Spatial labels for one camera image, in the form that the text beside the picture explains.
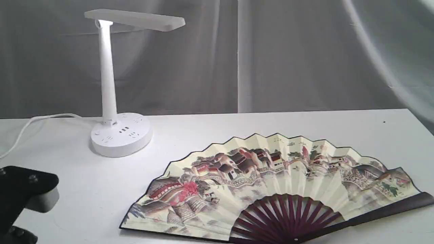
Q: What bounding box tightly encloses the white desk lamp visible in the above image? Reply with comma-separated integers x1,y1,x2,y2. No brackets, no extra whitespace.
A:
85,9,185,158

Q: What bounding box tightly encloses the white lamp power cord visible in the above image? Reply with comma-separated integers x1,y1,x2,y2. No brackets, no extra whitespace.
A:
0,113,102,160

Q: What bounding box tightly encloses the painted paper folding fan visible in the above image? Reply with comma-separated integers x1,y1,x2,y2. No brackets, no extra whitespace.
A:
119,133,433,244

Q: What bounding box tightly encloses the grey backdrop curtain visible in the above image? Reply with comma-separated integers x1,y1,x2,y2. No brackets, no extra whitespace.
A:
1,0,433,133

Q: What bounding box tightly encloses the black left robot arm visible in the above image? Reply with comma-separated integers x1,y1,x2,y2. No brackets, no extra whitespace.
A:
0,226,38,244

